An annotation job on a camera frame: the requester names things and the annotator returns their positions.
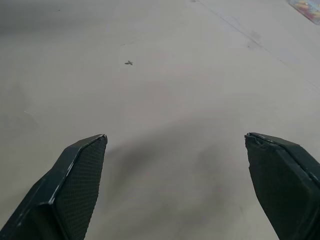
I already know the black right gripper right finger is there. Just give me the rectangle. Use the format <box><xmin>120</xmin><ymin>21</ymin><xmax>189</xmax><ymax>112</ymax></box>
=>
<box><xmin>244</xmin><ymin>132</ymin><xmax>320</xmax><ymax>240</ymax></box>

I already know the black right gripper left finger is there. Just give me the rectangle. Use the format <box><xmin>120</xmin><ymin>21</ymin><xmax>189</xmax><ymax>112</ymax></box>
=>
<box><xmin>0</xmin><ymin>134</ymin><xmax>108</xmax><ymax>240</ymax></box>

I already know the clear bag of colourful items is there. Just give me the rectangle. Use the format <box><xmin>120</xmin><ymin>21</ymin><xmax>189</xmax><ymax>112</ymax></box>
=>
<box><xmin>287</xmin><ymin>0</ymin><xmax>320</xmax><ymax>26</ymax></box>

